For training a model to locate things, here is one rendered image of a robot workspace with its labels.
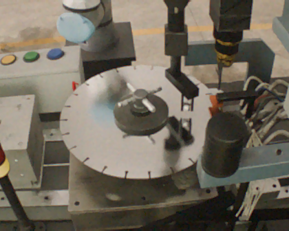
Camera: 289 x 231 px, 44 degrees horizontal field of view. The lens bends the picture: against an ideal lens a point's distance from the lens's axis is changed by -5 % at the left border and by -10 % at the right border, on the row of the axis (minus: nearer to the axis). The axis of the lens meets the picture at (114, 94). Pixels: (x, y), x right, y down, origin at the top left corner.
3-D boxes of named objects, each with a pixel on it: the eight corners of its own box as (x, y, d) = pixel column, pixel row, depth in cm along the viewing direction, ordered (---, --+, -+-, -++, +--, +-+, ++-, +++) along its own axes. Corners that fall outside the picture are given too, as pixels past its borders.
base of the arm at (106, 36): (78, 31, 144) (75, 9, 138) (118, 28, 144) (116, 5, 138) (77, 53, 133) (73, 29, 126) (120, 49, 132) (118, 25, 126)
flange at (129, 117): (102, 119, 77) (101, 109, 76) (135, 89, 84) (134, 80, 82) (148, 141, 72) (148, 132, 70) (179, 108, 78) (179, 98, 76)
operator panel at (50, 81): (-6, 116, 111) (-19, 77, 101) (1, 93, 119) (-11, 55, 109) (86, 109, 110) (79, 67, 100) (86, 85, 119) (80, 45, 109)
